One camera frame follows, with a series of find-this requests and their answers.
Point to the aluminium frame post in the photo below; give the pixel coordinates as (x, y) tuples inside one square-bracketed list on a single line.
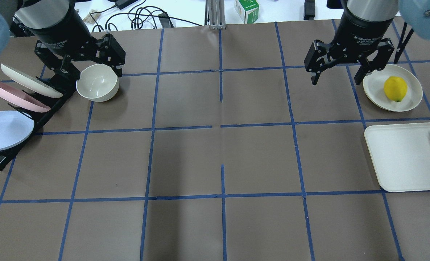
[(215, 14)]

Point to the light blue plate in rack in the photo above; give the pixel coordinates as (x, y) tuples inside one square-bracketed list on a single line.
[(15, 128)]

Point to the yellow lemon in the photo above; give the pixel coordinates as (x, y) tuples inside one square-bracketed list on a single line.
[(395, 88)]

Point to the white rectangular tray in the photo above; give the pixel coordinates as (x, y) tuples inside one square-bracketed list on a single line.
[(400, 154)]

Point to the cream round plate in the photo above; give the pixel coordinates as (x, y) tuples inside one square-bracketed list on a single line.
[(374, 89)]

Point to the green white carton box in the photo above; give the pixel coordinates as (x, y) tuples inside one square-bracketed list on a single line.
[(248, 10)]

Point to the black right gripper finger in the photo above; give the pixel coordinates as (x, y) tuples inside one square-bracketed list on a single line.
[(384, 51), (317, 60)]

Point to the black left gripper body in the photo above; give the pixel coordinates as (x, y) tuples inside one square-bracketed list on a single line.
[(57, 36)]

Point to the cream plate in rack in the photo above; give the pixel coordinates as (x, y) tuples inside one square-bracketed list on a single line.
[(29, 82)]

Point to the black dish rack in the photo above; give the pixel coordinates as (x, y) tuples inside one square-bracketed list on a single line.
[(30, 111)]

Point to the black power adapter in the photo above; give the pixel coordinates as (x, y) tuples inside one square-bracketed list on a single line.
[(309, 10)]

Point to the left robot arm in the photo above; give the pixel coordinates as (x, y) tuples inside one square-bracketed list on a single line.
[(34, 14)]

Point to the pink plate in rack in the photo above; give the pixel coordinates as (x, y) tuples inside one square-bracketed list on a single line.
[(21, 99)]

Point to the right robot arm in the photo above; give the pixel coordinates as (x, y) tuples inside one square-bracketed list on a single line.
[(415, 13)]

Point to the cream white bowl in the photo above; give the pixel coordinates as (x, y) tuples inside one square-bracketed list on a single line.
[(98, 83)]

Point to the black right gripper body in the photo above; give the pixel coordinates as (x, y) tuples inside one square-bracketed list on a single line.
[(360, 32)]

